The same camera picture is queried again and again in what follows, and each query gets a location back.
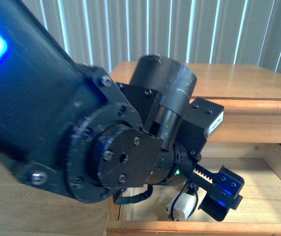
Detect white charger with black cable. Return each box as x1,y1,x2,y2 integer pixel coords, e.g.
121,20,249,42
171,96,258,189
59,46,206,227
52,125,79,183
166,180,198,221

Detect white pleated curtain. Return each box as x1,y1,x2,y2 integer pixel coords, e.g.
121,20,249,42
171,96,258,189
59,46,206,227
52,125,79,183
25,0,281,73

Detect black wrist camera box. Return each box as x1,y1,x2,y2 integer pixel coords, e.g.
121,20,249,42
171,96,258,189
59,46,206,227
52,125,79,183
176,97,224,161

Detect wooden top drawer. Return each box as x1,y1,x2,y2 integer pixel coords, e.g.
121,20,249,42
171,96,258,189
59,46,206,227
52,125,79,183
106,143,281,236

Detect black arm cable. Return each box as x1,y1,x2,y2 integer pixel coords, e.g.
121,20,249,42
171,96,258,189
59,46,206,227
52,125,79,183
112,184,154,206

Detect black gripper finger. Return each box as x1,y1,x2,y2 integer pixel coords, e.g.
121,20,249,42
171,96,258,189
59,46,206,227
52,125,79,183
198,189,243,221
193,165,245,198

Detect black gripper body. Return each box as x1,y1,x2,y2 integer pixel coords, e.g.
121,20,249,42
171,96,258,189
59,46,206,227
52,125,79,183
145,142,202,186

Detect wooden nightstand cabinet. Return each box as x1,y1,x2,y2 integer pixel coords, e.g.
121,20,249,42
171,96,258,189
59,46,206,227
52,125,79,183
0,63,281,236

